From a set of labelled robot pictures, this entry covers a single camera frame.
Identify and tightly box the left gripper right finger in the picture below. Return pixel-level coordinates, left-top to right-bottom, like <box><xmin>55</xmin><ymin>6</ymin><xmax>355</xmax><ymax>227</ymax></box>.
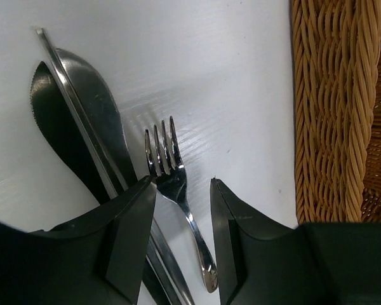
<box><xmin>210</xmin><ymin>179</ymin><xmax>381</xmax><ymax>304</ymax></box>

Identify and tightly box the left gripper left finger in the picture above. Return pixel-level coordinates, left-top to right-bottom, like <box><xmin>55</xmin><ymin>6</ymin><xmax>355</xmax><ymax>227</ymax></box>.
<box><xmin>0</xmin><ymin>177</ymin><xmax>156</xmax><ymax>304</ymax></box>

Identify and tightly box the steel fork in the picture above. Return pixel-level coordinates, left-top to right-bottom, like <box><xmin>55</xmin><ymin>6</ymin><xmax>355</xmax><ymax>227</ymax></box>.
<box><xmin>144</xmin><ymin>117</ymin><xmax>218</xmax><ymax>293</ymax></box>

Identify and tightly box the silver knife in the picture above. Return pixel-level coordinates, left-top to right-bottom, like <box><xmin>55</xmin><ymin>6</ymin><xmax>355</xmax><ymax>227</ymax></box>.
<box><xmin>56</xmin><ymin>48</ymin><xmax>194</xmax><ymax>304</ymax></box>

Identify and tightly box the wicker cutlery tray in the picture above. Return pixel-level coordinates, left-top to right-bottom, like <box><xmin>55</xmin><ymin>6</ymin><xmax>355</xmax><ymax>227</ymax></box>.
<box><xmin>291</xmin><ymin>1</ymin><xmax>381</xmax><ymax>223</ymax></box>

